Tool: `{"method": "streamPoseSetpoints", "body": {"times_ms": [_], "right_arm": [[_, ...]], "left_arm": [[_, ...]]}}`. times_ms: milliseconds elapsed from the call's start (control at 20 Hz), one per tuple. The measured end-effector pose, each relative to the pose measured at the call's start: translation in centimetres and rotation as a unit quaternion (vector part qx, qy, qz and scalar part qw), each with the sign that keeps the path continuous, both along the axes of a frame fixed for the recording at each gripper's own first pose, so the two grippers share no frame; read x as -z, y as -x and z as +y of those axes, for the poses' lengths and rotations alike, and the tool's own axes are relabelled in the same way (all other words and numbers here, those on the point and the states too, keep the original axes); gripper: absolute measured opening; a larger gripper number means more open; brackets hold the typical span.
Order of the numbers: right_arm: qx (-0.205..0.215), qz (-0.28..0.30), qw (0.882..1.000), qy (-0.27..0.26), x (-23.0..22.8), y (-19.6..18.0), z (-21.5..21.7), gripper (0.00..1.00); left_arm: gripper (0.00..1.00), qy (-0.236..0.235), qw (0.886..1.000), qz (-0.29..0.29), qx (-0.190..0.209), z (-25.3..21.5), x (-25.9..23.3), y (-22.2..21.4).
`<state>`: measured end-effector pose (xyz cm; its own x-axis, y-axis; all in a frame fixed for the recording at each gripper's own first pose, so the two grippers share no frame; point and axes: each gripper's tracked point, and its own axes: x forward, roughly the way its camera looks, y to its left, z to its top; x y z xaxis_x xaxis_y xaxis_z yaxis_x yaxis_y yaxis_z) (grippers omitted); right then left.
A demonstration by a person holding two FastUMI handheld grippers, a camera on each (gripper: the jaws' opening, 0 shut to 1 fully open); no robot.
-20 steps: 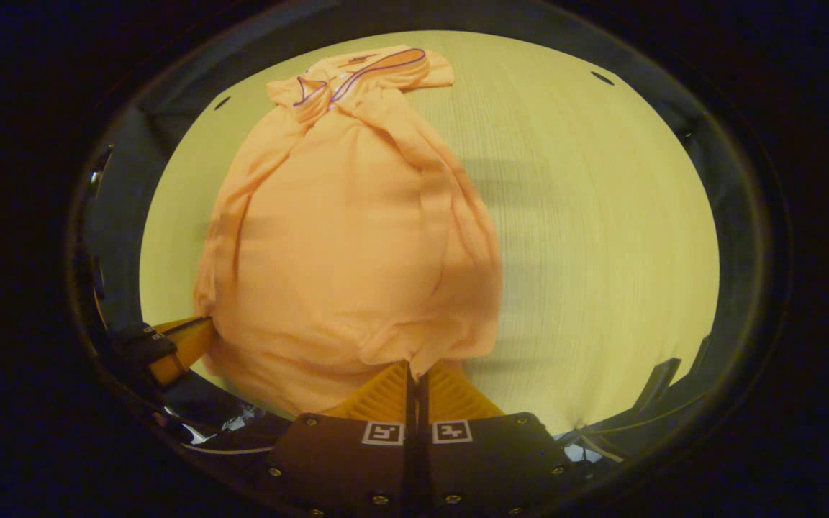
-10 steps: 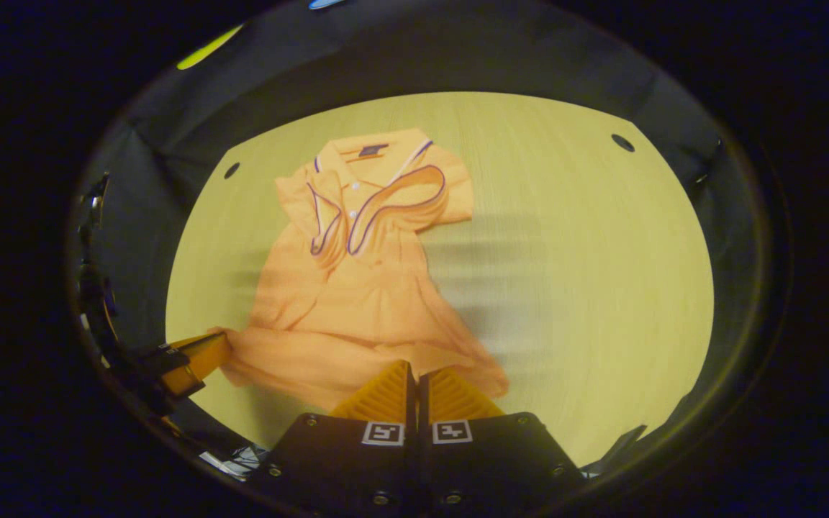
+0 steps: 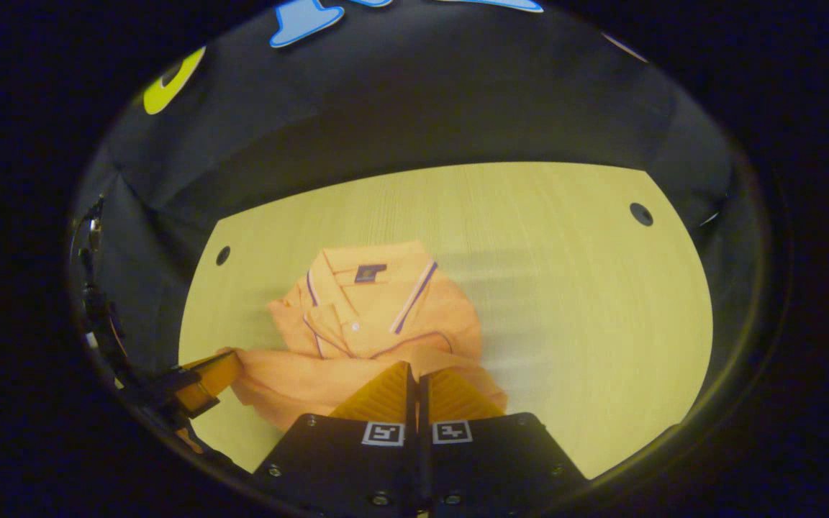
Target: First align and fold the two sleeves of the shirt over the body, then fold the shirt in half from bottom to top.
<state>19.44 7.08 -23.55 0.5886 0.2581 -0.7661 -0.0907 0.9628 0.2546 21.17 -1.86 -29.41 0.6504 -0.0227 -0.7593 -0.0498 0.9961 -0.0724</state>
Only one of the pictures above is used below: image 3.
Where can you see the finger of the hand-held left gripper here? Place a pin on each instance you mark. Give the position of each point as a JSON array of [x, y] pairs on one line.
[[216, 374]]

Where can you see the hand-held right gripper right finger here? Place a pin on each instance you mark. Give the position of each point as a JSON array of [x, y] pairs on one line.
[[494, 460]]

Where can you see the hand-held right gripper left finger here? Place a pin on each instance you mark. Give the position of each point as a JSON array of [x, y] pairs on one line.
[[357, 460]]

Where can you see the orange polo T-shirt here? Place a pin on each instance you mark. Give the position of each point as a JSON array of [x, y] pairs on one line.
[[357, 316]]

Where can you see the black table grommet hole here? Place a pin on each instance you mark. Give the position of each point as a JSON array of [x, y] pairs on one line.
[[641, 214], [223, 255]]

